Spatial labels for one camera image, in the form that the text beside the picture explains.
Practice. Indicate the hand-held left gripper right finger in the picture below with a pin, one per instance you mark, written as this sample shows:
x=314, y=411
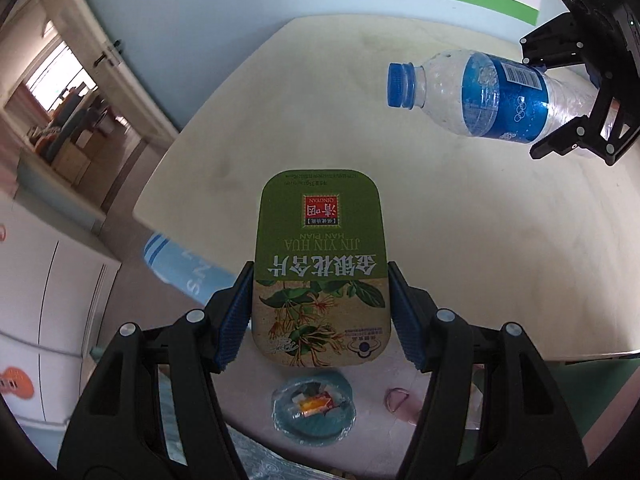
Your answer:
x=407, y=320

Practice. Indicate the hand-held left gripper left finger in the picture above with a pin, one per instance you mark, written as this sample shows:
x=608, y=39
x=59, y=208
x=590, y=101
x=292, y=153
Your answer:
x=235, y=320

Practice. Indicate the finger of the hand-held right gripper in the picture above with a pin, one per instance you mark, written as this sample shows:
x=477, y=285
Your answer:
x=555, y=40
x=575, y=135

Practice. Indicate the blue label plastic bottle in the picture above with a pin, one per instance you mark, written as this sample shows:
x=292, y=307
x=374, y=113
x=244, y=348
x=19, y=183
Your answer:
x=495, y=100

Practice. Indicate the green flower print tin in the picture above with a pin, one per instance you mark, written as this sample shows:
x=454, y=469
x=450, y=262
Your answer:
x=320, y=260

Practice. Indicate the light blue striped cloth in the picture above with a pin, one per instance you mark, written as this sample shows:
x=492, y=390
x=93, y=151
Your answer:
x=185, y=270

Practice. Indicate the pink slipper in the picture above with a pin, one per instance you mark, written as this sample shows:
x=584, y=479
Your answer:
x=400, y=402

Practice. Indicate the orange packet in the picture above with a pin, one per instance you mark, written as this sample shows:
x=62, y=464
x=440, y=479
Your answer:
x=315, y=404

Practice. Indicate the teal patterned cloth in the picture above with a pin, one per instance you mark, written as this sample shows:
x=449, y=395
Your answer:
x=260, y=460

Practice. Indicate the white wardrobe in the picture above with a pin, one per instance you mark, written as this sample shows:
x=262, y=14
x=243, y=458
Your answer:
x=50, y=285

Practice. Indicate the green cloth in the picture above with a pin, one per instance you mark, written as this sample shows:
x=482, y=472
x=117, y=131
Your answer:
x=595, y=395

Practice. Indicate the cardboard box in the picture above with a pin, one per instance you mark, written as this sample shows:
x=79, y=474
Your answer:
x=70, y=157

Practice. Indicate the grey blue sofa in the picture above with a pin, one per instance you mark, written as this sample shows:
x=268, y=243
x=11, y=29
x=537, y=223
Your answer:
x=65, y=125

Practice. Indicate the white door frame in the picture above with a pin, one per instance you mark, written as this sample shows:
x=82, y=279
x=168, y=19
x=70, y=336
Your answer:
x=125, y=75

